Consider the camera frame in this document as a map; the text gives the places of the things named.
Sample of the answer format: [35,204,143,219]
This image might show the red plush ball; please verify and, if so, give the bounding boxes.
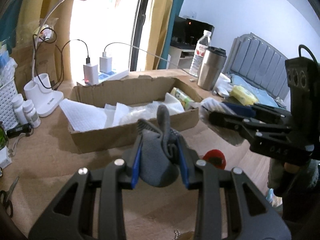
[202,149,226,170]

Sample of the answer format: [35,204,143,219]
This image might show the white grey striped sock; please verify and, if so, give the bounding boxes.
[198,97,251,146]

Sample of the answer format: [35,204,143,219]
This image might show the dark grey sock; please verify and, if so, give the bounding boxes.
[138,105,180,187]

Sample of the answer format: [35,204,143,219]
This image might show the brown bear plush keychain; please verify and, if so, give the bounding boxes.
[173,230,194,240]

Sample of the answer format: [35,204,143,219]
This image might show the yellow tissue pack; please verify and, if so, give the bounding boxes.
[229,85,259,106]

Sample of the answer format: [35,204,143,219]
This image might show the grey padded headboard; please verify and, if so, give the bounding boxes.
[222,33,290,100]

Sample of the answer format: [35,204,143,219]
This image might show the green snack packet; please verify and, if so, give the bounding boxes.
[170,87,194,111]

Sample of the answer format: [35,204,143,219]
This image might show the stainless steel tumbler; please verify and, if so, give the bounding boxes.
[197,47,227,91]

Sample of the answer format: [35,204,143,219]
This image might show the white foam sheet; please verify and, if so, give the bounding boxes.
[59,93,184,132]

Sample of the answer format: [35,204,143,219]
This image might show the small white adapter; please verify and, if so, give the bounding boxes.
[0,146,12,169]

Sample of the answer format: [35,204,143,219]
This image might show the black small flashlight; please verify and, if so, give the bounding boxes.
[7,124,33,139]

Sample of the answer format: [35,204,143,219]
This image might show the clear plastic water bottle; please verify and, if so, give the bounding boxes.
[189,30,212,77]

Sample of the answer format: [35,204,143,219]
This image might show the white pill bottle right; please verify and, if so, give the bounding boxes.
[22,100,41,128]

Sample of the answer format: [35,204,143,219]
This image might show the white pill bottle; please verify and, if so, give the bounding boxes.
[22,100,41,128]
[11,94,28,125]

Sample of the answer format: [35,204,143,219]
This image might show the white desk lamp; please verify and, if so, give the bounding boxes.
[23,0,86,118]

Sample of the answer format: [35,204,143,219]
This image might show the black monitor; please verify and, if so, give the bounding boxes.
[170,16,214,50]

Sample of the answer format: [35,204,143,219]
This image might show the brown cardboard box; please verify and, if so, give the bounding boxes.
[60,77,202,153]

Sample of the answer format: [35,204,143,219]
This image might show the white pill bottle left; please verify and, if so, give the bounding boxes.
[11,94,28,125]

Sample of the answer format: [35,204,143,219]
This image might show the white power strip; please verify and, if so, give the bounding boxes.
[76,69,130,86]

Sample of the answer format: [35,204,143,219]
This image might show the white plastic basket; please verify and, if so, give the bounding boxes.
[0,79,18,131]

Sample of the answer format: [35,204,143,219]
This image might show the yellow curtain right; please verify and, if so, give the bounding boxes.
[145,0,173,70]

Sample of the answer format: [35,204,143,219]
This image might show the yellow curtain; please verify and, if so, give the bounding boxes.
[145,0,173,70]
[10,0,73,85]

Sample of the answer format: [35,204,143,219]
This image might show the yellow curtain left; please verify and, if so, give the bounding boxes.
[10,0,73,85]

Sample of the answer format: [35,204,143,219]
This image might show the teal curtain left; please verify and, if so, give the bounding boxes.
[1,0,23,54]

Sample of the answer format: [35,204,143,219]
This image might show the black handled scissors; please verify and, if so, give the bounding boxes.
[1,177,19,218]

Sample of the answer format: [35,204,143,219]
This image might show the white charger black cable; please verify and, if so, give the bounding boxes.
[53,39,99,86]

